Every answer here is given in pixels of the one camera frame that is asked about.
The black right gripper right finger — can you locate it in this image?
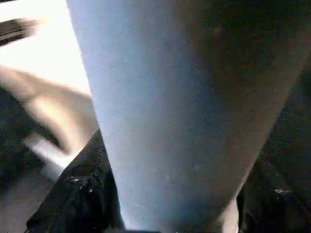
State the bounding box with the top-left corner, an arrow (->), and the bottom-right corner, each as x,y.
237,146 -> 311,233

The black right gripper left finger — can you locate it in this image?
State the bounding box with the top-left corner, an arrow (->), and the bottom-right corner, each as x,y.
25,129 -> 126,233

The white plastic table leg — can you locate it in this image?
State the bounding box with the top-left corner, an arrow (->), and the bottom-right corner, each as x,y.
66,0 -> 311,233

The white plastic table top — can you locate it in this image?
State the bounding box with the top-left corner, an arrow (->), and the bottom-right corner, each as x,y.
0,0 -> 100,181

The black mat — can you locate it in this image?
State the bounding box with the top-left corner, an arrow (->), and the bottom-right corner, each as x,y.
0,87 -> 311,233

